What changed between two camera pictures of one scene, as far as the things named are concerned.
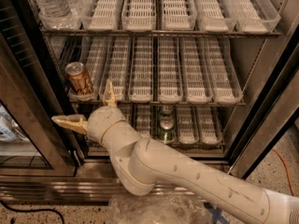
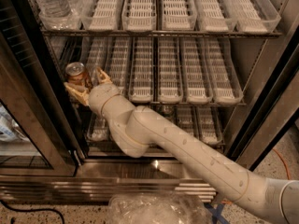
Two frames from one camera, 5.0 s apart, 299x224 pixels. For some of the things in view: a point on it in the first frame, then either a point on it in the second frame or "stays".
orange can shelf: x=78 y=75 stays
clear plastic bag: x=157 y=208 stays
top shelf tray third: x=139 y=11 stays
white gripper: x=102 y=122 to x=99 y=98
